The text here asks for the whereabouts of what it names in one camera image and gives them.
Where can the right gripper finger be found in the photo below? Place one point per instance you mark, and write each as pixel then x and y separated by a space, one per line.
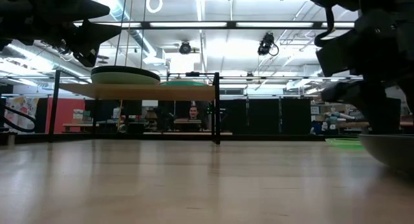
pixel 343 52
pixel 352 93

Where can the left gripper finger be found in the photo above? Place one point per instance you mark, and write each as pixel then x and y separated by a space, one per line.
pixel 97 34
pixel 89 8

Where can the green transparent plate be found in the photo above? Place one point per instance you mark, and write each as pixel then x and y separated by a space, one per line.
pixel 344 143

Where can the light green plate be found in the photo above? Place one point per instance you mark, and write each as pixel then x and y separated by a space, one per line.
pixel 124 79

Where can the dark bowl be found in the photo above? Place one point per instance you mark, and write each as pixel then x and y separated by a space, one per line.
pixel 391 152

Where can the teal plate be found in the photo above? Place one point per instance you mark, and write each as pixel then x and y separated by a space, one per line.
pixel 182 83

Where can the wooden workbench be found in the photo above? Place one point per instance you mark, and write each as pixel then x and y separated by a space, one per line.
pixel 352 124

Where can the black partition panel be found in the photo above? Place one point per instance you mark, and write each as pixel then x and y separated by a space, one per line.
pixel 265 117
pixel 103 109

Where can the orange partition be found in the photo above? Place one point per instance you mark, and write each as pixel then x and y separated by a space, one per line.
pixel 64 107

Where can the colourful poster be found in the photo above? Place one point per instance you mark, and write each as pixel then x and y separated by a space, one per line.
pixel 22 105

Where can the background wooden table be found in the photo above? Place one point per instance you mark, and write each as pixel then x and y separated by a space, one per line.
pixel 77 124

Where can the black overhead beam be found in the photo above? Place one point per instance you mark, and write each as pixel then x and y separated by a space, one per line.
pixel 231 24

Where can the person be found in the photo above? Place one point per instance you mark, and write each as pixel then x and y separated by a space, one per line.
pixel 193 111

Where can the silver ventilation duct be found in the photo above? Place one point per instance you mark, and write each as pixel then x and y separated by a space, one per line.
pixel 147 47

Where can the wooden shelf black metal frame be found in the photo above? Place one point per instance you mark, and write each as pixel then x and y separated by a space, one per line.
pixel 139 92

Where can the black ceiling camera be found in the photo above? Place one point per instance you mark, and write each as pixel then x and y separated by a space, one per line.
pixel 185 47
pixel 266 42

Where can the black metal rig frame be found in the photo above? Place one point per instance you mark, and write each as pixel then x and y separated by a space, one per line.
pixel 275 137

